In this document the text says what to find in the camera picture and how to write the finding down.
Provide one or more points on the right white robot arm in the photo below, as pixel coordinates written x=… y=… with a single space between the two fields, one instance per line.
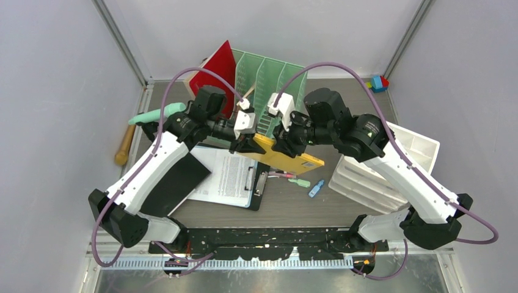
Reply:
x=432 y=218

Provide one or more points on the orange illustrated book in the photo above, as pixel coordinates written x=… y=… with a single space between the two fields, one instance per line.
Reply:
x=249 y=91

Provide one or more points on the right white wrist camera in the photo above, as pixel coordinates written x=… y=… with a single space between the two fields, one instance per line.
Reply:
x=282 y=109

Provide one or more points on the pink pen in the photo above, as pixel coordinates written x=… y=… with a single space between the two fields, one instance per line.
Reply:
x=281 y=175

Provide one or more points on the mint green microphone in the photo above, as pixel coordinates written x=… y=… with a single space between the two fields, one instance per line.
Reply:
x=155 y=115

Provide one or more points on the black clipboard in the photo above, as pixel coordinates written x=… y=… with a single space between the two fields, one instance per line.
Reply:
x=261 y=184

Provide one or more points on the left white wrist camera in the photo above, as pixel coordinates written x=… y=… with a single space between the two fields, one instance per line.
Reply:
x=245 y=122

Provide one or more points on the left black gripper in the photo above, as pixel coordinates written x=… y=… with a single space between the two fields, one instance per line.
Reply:
x=246 y=143

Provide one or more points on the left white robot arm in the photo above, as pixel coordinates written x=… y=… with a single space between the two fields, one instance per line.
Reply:
x=136 y=208

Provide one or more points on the colourful toy blocks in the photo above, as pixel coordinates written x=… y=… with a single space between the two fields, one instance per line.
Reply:
x=378 y=84

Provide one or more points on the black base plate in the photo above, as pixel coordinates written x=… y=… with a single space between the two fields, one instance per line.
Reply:
x=268 y=244

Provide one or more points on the black book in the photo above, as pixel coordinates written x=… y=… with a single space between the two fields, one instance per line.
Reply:
x=175 y=186

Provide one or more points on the green file organizer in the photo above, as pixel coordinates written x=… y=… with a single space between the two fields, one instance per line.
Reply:
x=268 y=76

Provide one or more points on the green highlighter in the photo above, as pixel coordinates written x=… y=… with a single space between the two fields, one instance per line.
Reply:
x=300 y=182

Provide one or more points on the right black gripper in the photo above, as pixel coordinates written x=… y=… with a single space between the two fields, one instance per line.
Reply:
x=289 y=148

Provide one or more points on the yellow book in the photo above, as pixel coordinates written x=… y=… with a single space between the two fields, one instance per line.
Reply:
x=298 y=165

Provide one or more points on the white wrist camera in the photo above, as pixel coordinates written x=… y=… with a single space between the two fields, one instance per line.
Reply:
x=245 y=122
x=282 y=109

